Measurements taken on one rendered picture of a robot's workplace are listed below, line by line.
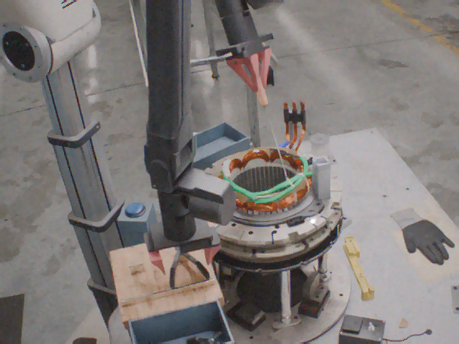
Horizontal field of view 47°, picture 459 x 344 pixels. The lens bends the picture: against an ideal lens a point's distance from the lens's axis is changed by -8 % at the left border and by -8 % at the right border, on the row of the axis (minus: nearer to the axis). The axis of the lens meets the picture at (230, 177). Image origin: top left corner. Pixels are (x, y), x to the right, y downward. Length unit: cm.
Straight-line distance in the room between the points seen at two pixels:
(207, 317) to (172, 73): 47
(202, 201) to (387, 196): 90
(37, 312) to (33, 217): 74
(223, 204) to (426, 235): 79
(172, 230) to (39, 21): 51
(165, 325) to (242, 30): 56
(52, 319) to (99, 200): 121
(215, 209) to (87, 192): 61
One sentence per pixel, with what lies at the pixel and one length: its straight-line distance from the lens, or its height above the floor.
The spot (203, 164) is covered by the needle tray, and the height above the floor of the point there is 105.
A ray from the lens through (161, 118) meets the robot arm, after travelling 84.
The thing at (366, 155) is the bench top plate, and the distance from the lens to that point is 188.
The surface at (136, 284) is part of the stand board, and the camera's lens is 109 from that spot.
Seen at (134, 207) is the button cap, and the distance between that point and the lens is 130.
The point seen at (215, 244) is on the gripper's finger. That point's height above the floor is 116.
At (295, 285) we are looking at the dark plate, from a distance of 143.
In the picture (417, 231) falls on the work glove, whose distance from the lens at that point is 157.
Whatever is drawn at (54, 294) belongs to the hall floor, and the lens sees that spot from 270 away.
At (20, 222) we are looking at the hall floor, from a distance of 322.
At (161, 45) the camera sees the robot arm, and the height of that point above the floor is 154.
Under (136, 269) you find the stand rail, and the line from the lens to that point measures 110.
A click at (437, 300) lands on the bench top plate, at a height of 78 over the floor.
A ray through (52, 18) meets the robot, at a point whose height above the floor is 149.
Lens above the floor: 183
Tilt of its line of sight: 36 degrees down
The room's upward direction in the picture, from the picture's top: 7 degrees counter-clockwise
